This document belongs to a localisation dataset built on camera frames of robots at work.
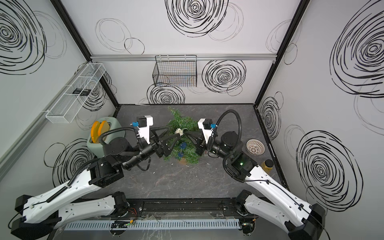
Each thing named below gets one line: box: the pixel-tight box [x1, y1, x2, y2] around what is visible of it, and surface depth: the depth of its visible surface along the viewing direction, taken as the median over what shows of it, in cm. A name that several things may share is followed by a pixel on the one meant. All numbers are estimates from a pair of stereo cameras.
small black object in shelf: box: [72, 88, 91, 96], surface depth 79 cm
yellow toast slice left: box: [90, 121, 100, 143], surface depth 80 cm
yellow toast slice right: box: [98, 120, 110, 143], surface depth 80 cm
